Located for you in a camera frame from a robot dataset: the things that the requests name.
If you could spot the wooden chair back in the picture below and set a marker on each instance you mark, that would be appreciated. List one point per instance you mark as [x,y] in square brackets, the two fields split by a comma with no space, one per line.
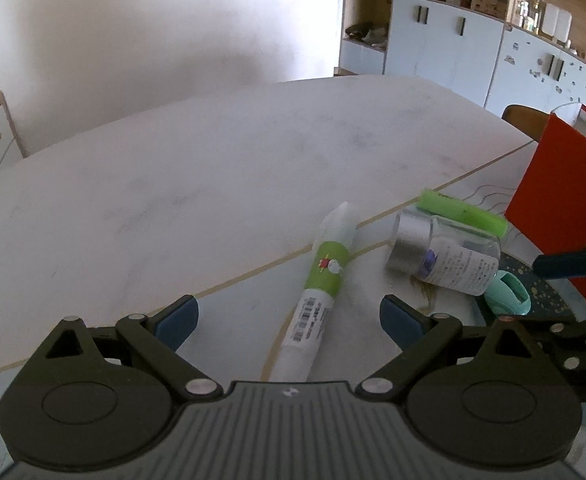
[523,119]

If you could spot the white containers on shelf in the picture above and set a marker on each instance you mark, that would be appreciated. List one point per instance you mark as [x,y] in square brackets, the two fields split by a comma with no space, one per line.
[557,21]

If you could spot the green marker pen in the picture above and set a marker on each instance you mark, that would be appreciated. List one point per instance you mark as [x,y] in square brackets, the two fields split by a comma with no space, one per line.
[465,211]

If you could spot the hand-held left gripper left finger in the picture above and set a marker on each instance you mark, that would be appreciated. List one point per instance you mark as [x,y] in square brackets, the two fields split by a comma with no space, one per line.
[177,321]

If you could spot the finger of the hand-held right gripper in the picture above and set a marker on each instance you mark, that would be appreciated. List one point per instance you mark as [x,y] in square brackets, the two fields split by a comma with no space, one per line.
[578,350]
[568,263]

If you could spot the white tube with green label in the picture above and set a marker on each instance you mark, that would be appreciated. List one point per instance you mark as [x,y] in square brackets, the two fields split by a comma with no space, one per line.
[323,280]

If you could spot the teal pencil sharpener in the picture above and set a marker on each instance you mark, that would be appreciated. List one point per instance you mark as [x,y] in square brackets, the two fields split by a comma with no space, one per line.
[508,296]

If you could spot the clear bottle with silver cap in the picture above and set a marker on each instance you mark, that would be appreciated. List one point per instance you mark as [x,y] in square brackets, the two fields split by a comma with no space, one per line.
[453,260]

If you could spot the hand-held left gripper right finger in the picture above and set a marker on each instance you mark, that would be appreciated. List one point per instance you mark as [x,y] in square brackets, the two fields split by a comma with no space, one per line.
[398,318]

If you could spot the red and white box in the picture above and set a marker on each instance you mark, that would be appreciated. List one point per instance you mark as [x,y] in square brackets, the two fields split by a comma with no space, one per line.
[563,195]

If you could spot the glass jars on shelf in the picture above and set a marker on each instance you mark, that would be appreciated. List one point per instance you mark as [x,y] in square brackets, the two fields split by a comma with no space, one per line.
[529,10]

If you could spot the round dark speckled mat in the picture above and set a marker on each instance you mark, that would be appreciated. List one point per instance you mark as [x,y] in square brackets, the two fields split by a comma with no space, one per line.
[548,292]

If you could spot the white wall cabinet unit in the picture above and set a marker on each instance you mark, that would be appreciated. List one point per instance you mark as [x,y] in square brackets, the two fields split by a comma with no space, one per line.
[448,45]

